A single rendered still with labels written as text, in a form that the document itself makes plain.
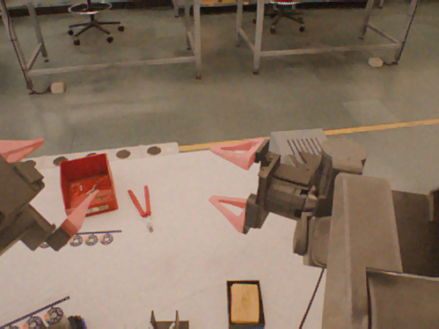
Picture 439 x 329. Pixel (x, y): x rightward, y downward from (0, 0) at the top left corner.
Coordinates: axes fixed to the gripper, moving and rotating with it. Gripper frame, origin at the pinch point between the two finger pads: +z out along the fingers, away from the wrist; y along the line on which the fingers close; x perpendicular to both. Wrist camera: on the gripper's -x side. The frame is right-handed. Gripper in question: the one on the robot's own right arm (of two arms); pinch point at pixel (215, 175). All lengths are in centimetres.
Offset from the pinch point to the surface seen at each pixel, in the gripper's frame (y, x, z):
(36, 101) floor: -72, -113, 199
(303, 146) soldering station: -3.4, -21.9, -9.0
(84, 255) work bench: -16.1, 12.7, 19.4
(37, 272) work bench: -16.7, 19.1, 24.2
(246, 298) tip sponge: -15.1, 8.1, -9.9
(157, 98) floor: -69, -155, 121
